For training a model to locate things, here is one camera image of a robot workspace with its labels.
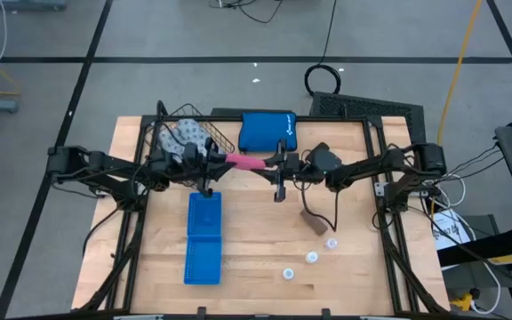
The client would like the black perforated computer case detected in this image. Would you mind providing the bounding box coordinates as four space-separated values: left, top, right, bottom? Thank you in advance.
309 92 427 155

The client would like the black metal table frame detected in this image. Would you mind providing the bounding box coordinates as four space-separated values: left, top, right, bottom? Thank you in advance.
77 114 451 320

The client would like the blue zippered pouch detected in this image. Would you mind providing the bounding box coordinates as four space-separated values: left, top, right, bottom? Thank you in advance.
237 110 299 154

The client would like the pink bandage roll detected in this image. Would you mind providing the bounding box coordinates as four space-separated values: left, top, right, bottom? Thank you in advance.
224 153 268 172

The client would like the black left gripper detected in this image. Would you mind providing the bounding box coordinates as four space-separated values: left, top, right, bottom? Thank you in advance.
180 137 239 200

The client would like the long yellow floor cable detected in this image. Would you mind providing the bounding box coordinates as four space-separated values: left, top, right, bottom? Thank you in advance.
436 0 484 146

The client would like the white power cable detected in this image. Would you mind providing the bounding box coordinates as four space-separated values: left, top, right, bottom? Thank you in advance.
468 260 504 315

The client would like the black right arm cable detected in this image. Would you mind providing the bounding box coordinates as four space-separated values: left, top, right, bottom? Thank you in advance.
300 175 340 233

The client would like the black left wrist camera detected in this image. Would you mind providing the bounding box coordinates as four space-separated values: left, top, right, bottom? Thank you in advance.
151 148 182 177

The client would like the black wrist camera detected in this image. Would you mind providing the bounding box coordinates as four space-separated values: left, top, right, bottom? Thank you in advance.
151 148 182 177
304 141 342 173

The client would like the black coiled floor cable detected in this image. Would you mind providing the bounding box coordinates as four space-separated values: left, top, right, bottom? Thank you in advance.
303 0 342 98

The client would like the white printed paper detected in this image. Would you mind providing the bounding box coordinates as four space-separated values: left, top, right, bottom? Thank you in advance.
432 208 473 252

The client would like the blue plastic basket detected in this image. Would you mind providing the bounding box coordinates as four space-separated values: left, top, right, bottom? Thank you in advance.
183 236 223 286
187 191 223 238

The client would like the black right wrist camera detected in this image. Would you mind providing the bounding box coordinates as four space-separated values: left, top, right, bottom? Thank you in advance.
304 141 342 173

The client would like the black wire basket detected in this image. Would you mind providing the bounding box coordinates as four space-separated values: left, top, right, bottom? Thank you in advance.
142 100 236 188

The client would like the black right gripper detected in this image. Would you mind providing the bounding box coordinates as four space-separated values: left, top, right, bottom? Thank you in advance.
262 138 311 204

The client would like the yellow power plug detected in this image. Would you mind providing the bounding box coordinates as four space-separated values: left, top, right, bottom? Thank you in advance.
449 288 480 312

